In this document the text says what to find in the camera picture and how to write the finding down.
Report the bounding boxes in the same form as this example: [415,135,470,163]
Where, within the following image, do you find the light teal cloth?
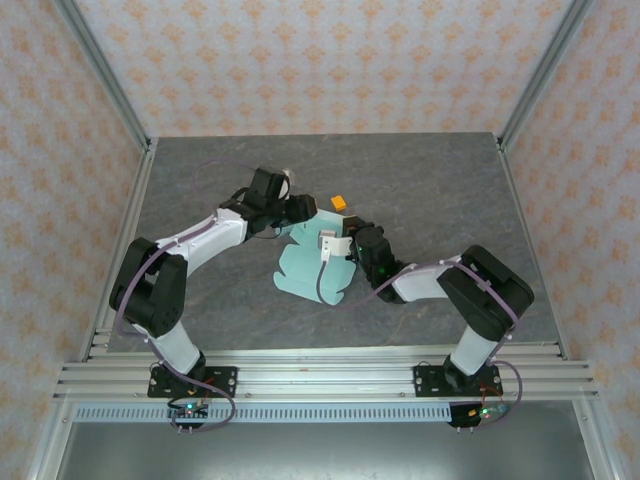
[272,208,359,305]

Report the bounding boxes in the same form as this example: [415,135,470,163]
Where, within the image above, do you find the wide aluminium mounting beam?
[52,360,600,403]

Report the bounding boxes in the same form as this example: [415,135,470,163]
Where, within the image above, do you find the right controller board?
[447,402,511,431]

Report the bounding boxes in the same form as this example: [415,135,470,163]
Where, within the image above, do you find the controller board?
[167,399,210,432]
[447,402,511,431]

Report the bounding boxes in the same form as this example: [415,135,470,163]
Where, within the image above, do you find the grey metal panel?
[52,422,599,480]

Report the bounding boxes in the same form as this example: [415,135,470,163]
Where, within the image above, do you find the left controller board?
[167,399,210,432]

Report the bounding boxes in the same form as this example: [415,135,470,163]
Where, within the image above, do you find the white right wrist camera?
[318,228,354,264]

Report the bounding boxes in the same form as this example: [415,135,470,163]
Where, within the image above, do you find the aluminium table edge rail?
[88,342,569,362]

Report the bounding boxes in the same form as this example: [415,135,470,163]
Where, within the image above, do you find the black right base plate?
[413,364,501,400]

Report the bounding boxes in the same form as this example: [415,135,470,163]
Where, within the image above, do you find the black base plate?
[146,365,239,400]
[413,364,501,400]

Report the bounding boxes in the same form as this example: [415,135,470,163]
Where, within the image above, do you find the aluminium side rail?
[78,138,160,362]
[496,133,571,361]

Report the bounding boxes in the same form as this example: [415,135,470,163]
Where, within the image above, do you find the slotted grey cable duct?
[73,404,454,425]

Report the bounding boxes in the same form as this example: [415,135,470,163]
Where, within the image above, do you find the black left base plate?
[146,365,239,400]

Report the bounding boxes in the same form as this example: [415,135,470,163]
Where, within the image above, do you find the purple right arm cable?
[317,259,525,431]

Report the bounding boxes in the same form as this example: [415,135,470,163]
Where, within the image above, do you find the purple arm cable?
[317,259,525,431]
[110,158,261,434]

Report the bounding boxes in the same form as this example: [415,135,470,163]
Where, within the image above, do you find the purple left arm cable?
[110,158,261,434]

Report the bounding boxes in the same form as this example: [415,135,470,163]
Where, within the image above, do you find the aluminium frame post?
[52,0,154,151]
[499,0,597,151]

